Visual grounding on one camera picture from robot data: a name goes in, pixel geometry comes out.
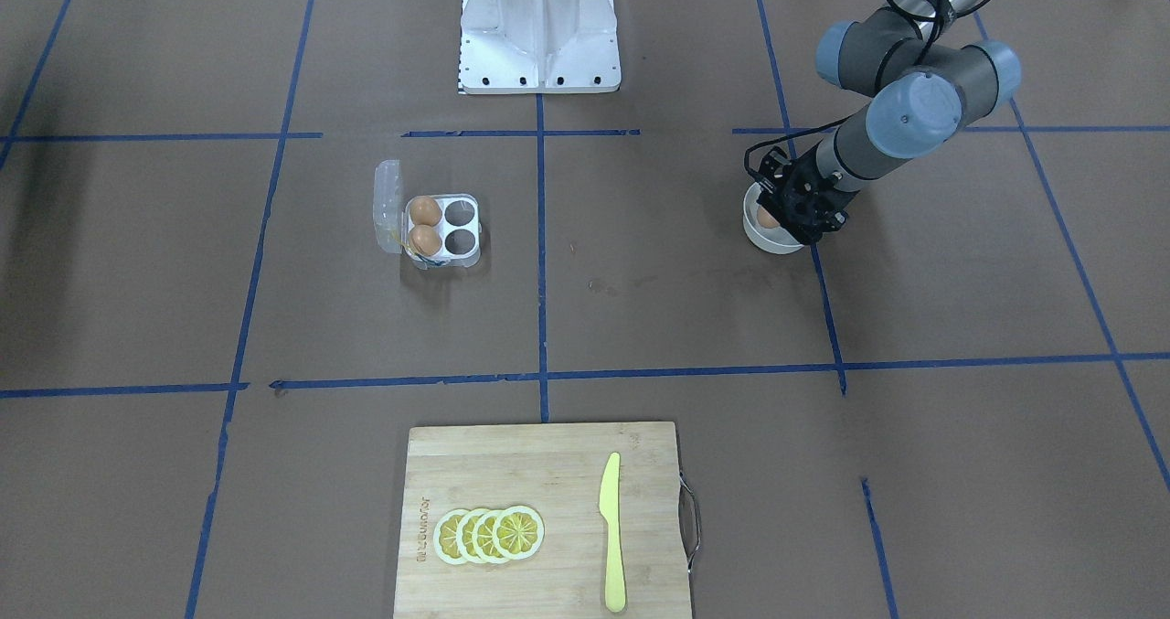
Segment brown egg from bowl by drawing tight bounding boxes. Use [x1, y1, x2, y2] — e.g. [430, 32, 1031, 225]
[756, 206, 782, 229]

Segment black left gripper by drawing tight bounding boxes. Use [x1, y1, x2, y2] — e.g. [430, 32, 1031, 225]
[773, 156, 851, 243]

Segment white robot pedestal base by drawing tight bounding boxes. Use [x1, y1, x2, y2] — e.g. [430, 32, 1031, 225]
[457, 0, 622, 95]

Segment brown egg cell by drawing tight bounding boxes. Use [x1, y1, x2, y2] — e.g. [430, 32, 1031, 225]
[407, 223, 443, 257]
[407, 195, 443, 227]

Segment bamboo cutting board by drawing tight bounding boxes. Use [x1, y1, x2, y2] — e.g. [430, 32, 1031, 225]
[393, 421, 693, 618]

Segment lemon slice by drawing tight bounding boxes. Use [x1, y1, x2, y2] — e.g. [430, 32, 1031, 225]
[472, 509, 512, 565]
[433, 509, 468, 566]
[454, 507, 490, 564]
[493, 504, 545, 560]

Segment clear plastic egg carton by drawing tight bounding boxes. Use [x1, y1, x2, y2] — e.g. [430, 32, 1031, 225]
[371, 159, 484, 270]

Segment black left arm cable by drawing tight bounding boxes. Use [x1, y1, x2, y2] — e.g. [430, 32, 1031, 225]
[743, 0, 952, 158]

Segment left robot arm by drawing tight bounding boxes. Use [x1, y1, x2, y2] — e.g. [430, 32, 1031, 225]
[746, 0, 1021, 247]

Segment brown egg near cell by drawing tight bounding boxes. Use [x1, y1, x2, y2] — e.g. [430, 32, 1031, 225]
[407, 223, 443, 257]

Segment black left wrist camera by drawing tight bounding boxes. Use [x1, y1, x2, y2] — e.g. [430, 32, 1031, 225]
[743, 139, 794, 194]

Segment white bowl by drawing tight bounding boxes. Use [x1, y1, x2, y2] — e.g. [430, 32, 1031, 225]
[742, 183, 806, 255]

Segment brown egg far cell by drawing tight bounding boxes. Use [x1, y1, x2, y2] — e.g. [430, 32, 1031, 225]
[407, 195, 443, 227]

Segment yellow plastic knife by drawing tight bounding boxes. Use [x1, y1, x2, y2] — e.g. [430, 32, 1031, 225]
[598, 452, 627, 614]

